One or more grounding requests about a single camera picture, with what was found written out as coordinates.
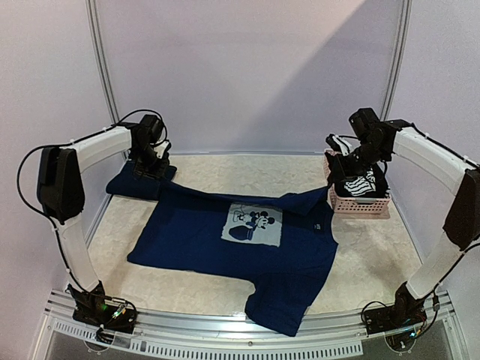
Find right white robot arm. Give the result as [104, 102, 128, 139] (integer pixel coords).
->
[325, 108, 479, 299]

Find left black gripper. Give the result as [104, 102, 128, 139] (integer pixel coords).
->
[131, 144, 170, 179]

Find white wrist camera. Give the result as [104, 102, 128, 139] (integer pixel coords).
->
[153, 139, 172, 159]
[325, 133, 353, 156]

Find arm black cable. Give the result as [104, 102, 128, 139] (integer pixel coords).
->
[378, 123, 480, 297]
[15, 108, 168, 286]

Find dark blue denim jeans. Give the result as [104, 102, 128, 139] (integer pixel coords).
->
[106, 160, 177, 200]

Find blue garment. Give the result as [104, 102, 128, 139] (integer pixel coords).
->
[127, 182, 338, 337]

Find aluminium frame post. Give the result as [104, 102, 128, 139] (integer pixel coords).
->
[379, 0, 413, 121]
[85, 0, 121, 124]

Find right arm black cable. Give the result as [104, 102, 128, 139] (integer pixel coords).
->
[378, 123, 480, 297]

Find left aluminium frame post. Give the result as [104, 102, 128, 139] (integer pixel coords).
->
[85, 0, 121, 124]

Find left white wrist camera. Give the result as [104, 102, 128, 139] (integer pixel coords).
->
[153, 139, 172, 159]

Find black garment in basket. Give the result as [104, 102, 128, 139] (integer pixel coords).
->
[325, 152, 389, 198]

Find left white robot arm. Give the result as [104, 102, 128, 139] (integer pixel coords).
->
[37, 109, 171, 293]

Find black white striped garment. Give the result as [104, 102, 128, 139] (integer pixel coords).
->
[343, 169, 377, 197]

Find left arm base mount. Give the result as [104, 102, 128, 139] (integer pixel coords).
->
[67, 283, 138, 334]

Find right aluminium frame post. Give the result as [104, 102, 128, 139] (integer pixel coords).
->
[379, 0, 413, 121]

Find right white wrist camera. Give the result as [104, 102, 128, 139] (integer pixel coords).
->
[325, 133, 353, 156]

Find aluminium front rail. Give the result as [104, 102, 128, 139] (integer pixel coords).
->
[32, 290, 470, 359]

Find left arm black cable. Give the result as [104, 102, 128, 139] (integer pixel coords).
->
[15, 108, 168, 286]

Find pink plastic laundry basket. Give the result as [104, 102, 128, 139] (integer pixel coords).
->
[323, 148, 391, 220]

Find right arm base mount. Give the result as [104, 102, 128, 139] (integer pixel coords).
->
[360, 294, 440, 353]

